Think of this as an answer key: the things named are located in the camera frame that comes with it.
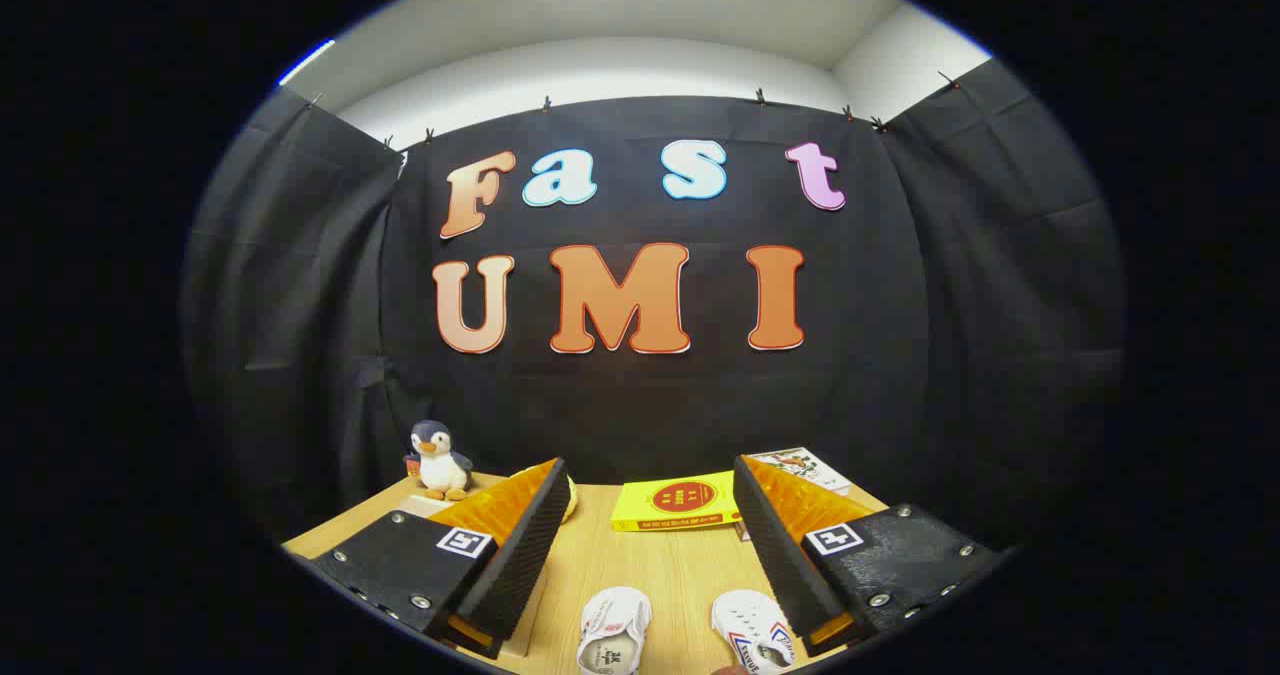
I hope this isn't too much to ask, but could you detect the white illustrated book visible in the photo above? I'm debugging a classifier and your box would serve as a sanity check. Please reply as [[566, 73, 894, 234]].
[[748, 447, 853, 496]]

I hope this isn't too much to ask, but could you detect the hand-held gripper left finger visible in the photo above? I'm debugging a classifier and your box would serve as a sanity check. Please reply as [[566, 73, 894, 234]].
[[312, 457, 571, 661]]

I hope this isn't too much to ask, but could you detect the cream fabric storage box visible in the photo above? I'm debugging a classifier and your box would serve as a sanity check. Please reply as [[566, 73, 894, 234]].
[[393, 493, 549, 658]]

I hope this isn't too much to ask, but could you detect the yellow round plush cushion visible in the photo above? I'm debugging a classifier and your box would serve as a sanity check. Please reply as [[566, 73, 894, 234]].
[[510, 465, 579, 524]]

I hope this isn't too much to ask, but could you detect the white striped canvas shoe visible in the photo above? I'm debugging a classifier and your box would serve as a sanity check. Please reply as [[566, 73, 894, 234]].
[[711, 590, 798, 674], [577, 587, 653, 675]]

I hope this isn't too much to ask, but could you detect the yellow book with red circle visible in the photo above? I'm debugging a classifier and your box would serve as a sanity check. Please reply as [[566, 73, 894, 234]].
[[611, 471, 743, 533]]

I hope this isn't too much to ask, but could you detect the penguin plush toy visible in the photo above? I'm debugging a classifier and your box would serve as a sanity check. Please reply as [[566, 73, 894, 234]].
[[404, 420, 475, 502]]

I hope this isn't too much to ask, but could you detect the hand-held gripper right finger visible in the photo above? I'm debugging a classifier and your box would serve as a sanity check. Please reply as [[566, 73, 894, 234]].
[[733, 454, 1001, 656]]

